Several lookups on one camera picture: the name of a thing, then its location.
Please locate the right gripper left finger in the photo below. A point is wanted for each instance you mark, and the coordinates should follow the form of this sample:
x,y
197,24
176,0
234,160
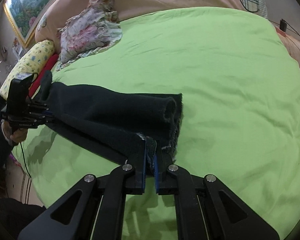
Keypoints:
x,y
93,208

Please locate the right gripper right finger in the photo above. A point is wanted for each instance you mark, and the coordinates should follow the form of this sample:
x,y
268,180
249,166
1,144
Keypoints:
x,y
205,207

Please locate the black knit pants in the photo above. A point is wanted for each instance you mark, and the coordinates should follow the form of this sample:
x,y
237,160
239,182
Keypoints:
x,y
110,124

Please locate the person's left hand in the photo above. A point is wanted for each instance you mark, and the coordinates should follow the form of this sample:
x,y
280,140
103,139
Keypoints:
x,y
13,137

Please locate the yellow cartoon print pillow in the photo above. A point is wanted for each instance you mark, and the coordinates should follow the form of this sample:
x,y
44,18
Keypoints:
x,y
32,62

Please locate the red fleece blanket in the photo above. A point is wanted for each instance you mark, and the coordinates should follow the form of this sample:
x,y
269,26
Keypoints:
x,y
49,65

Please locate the gold framed landscape painting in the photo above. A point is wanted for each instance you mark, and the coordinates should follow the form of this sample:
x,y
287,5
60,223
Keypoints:
x,y
24,15

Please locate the floral ruffled pillow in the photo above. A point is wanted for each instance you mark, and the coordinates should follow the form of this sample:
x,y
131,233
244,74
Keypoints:
x,y
92,31

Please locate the green bed sheet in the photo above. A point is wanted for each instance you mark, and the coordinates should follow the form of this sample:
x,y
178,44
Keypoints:
x,y
241,98

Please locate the black charger on wall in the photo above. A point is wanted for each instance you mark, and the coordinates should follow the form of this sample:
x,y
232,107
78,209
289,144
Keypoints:
x,y
283,25

